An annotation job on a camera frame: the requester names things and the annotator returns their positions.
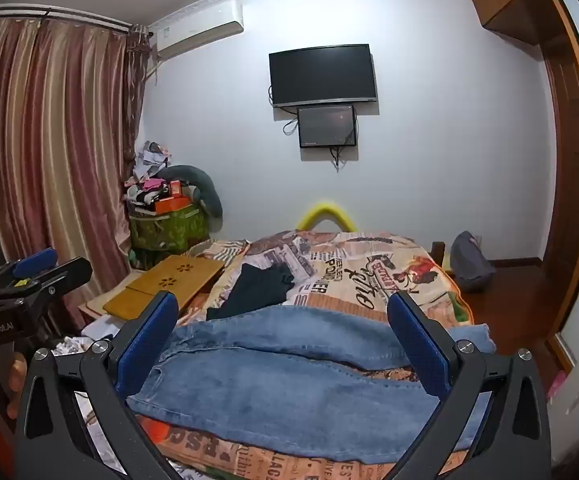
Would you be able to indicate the light wooden bedside table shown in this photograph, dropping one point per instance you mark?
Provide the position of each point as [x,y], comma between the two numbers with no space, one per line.
[97,305]

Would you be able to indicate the white curtain rail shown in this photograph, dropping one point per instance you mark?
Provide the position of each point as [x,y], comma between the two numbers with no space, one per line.
[59,14]

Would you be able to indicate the brown wooden wardrobe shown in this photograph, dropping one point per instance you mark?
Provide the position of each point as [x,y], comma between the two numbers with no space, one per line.
[564,135]

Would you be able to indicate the orange box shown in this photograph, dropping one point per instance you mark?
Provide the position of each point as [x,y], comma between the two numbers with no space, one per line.
[169,204]

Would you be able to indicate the printed blanket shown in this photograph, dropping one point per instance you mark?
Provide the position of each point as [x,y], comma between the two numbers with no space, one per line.
[369,270]

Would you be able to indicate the brown cardboard box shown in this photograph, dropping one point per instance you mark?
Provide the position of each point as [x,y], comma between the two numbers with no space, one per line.
[169,280]

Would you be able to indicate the white air conditioner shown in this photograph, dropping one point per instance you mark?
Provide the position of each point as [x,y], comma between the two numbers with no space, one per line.
[199,27]

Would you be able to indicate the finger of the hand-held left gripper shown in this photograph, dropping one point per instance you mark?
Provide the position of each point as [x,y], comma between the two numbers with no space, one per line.
[69,271]
[34,261]

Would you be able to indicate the blue denim pants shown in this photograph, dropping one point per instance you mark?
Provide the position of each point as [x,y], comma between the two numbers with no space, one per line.
[279,360]

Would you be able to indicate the dark wooden bed post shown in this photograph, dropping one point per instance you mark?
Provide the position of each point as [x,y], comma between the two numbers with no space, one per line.
[438,252]

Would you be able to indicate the grey long pillow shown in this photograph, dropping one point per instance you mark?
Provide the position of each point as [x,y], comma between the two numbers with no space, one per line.
[204,185]

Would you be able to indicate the small black wall monitor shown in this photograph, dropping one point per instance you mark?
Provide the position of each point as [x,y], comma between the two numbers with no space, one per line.
[327,126]

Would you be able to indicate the person's left hand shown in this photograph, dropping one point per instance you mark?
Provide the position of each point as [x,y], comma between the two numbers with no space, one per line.
[16,385]

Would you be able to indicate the green storage bag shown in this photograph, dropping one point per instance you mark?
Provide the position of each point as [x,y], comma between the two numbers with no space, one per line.
[169,232]

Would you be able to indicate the black garment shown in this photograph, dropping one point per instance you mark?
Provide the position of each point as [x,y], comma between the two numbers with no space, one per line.
[254,285]

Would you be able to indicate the large black wall television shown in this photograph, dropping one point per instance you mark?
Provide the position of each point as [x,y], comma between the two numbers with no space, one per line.
[322,75]

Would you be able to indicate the pile of clothes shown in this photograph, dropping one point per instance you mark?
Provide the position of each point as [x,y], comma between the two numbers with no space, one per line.
[144,180]

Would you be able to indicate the yellow foam tube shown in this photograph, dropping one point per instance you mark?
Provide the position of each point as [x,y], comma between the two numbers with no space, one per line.
[319,208]

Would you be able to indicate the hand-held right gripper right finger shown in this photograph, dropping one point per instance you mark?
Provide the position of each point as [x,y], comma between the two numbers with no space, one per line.
[419,350]

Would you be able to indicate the grey backpack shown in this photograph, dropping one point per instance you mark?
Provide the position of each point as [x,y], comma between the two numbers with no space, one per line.
[469,265]

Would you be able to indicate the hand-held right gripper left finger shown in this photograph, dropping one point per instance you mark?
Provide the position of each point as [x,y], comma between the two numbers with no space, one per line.
[144,355]

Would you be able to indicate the striped pink curtain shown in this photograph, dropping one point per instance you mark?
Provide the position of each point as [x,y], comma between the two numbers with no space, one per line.
[44,150]

